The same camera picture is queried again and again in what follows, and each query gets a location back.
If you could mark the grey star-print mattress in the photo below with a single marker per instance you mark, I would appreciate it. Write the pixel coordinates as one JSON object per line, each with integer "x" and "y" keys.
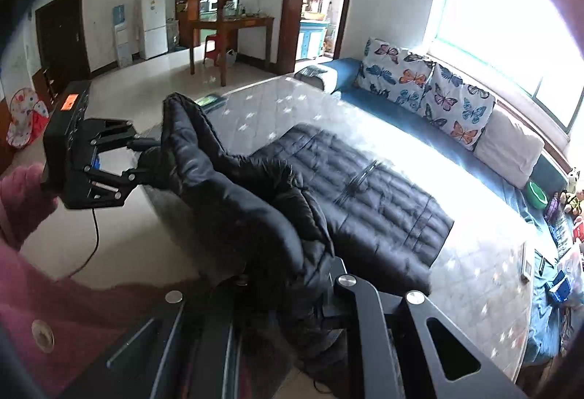
{"x": 479, "y": 253}

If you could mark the person's pink clothing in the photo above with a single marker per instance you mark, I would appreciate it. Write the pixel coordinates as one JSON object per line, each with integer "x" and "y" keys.
{"x": 68, "y": 317}

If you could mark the cow plush toy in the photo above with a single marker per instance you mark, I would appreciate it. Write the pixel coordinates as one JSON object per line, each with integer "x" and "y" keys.
{"x": 573, "y": 180}

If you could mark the wooden table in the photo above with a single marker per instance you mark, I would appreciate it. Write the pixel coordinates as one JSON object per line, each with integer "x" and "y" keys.
{"x": 232, "y": 21}

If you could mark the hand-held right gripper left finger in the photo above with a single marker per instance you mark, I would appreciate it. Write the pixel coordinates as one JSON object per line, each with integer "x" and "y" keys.
{"x": 150, "y": 349}

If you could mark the water dispenser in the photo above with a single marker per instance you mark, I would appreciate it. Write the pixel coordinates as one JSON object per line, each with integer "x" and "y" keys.
{"x": 122, "y": 39}

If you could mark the dark flat case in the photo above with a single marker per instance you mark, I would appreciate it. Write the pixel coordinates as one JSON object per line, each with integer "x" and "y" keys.
{"x": 211, "y": 101}

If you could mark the brown plush toy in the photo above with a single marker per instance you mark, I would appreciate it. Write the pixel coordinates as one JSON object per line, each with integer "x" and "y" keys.
{"x": 572, "y": 202}

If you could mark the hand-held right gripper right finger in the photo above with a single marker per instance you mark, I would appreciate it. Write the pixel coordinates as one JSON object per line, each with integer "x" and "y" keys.
{"x": 365, "y": 317}

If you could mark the person's left forearm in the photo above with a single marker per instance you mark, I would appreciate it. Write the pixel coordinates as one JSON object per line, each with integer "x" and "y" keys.
{"x": 23, "y": 207}

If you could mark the blue cabinet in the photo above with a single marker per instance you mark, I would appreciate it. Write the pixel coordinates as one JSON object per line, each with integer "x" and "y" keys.
{"x": 312, "y": 39}

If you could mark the colourful child seat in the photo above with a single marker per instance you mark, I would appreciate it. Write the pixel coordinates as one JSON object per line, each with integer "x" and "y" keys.
{"x": 27, "y": 118}

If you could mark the white remote control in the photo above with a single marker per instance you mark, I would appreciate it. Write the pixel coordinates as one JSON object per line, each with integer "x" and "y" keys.
{"x": 527, "y": 264}

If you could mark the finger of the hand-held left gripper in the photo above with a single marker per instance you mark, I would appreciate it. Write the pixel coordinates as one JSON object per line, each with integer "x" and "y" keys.
{"x": 114, "y": 132}
{"x": 105, "y": 194}

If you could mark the black puffer jacket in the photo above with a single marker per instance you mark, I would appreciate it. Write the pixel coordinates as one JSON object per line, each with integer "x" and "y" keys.
{"x": 365, "y": 198}

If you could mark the dark wooden door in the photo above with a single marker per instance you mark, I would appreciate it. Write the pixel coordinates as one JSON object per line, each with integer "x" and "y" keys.
{"x": 61, "y": 36}

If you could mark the red plastic stool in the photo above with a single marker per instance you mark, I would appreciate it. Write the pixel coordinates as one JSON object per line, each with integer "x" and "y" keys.
{"x": 211, "y": 48}

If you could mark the white refrigerator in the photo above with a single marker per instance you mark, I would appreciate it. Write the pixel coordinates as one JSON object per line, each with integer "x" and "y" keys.
{"x": 154, "y": 23}

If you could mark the red box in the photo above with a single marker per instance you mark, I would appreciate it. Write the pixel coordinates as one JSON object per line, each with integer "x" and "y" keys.
{"x": 578, "y": 230}

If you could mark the white pillow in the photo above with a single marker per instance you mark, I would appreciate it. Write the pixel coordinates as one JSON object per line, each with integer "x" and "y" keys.
{"x": 508, "y": 148}

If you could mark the blue box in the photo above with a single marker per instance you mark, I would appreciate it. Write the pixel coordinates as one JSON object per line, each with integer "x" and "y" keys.
{"x": 559, "y": 287}

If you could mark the purple toy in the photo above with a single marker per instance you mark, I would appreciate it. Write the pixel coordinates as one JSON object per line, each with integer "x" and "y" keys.
{"x": 553, "y": 205}

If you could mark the green bowl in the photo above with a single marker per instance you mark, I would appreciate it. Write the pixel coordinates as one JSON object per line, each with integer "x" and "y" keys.
{"x": 536, "y": 194}

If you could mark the butterfly print pillow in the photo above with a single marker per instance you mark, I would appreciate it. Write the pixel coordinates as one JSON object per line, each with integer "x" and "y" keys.
{"x": 392, "y": 73}
{"x": 456, "y": 107}

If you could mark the green-framed window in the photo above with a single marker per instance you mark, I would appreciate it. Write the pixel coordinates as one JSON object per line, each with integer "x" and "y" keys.
{"x": 502, "y": 16}

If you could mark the wooden door frame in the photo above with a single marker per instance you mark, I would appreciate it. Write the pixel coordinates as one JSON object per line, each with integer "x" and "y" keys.
{"x": 287, "y": 7}

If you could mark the blue sofa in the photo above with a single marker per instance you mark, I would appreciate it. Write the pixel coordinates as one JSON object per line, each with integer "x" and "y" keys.
{"x": 388, "y": 112}

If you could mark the clear plastic bag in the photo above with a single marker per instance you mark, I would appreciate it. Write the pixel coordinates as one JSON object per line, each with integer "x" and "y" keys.
{"x": 572, "y": 262}

